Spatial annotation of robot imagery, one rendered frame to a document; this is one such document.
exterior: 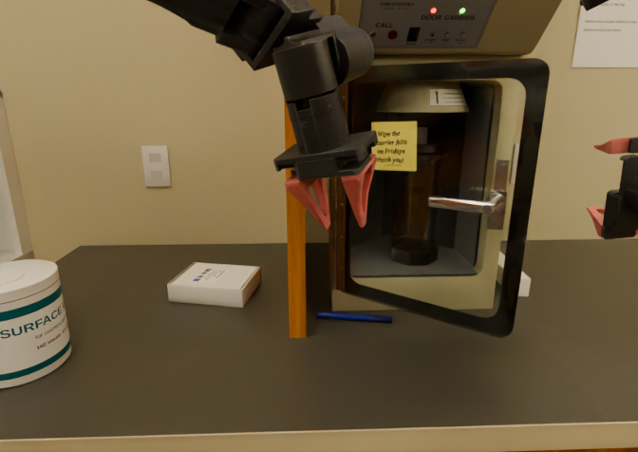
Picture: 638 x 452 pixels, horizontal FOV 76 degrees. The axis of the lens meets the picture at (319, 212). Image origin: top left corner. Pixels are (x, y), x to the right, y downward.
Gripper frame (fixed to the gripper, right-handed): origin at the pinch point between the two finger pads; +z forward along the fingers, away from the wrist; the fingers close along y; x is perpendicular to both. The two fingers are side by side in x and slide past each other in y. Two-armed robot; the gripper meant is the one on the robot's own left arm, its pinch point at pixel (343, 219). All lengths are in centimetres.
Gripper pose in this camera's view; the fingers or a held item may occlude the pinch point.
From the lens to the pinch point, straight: 48.0
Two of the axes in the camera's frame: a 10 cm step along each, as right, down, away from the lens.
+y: -8.9, 0.6, 4.4
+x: -3.7, 4.4, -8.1
